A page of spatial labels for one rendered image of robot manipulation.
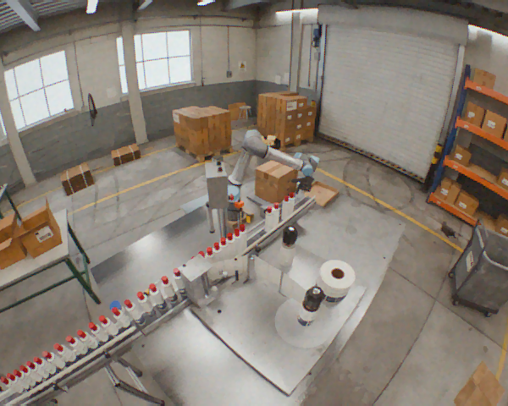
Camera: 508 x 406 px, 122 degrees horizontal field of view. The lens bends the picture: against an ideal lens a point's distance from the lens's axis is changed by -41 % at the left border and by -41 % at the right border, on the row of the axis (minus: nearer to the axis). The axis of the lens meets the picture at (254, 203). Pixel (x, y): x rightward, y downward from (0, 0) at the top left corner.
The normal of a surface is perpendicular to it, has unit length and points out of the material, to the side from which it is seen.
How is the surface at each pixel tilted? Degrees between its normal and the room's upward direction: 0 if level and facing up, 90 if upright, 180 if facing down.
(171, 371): 0
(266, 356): 0
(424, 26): 90
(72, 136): 90
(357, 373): 0
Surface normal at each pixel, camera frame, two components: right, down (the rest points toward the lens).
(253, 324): 0.01, -0.81
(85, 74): 0.63, 0.46
